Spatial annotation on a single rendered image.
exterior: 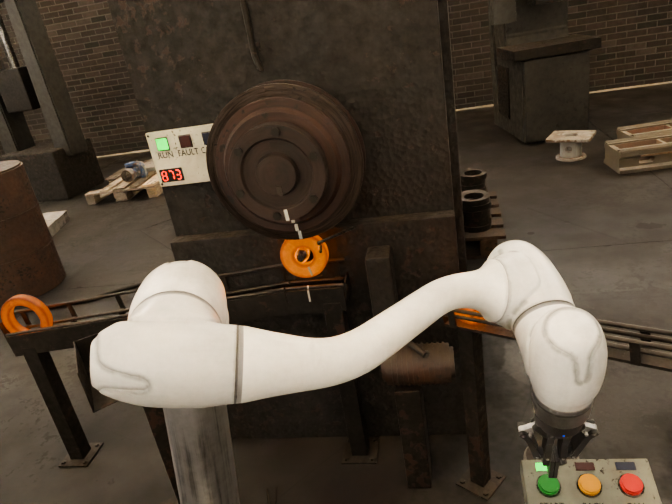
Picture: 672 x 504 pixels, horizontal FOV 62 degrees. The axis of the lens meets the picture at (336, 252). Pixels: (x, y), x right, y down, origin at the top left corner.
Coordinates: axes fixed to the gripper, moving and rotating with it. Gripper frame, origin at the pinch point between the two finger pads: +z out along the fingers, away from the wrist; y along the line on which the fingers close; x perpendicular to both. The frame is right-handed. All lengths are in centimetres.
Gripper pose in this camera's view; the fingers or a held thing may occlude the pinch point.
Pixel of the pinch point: (552, 462)
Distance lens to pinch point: 118.4
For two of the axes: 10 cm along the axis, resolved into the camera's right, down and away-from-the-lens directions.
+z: 2.0, 7.0, 6.8
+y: -9.8, 0.8, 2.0
